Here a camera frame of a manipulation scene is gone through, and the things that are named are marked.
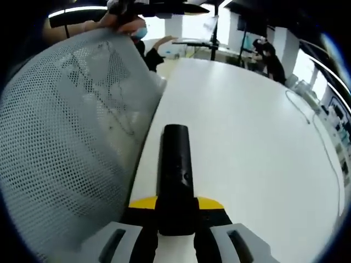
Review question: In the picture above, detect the person's left hand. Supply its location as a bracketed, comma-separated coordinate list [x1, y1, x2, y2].
[97, 10, 145, 35]

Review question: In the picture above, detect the grey cable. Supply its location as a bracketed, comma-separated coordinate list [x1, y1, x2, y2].
[284, 89, 347, 218]

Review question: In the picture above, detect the black monitor stand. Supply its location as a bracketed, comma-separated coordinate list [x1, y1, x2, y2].
[209, 13, 220, 61]

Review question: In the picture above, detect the black remote control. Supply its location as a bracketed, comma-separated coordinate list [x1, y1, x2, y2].
[156, 124, 199, 237]

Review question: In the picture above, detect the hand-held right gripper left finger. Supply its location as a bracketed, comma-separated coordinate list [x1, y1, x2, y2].
[87, 195, 160, 263]

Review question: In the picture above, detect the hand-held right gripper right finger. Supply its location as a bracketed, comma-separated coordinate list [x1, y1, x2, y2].
[194, 195, 278, 263]

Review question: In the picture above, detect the thin black pole stand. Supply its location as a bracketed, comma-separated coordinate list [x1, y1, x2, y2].
[239, 28, 248, 68]

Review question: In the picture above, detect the small dark wall screen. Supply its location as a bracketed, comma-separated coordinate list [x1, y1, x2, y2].
[236, 15, 248, 31]

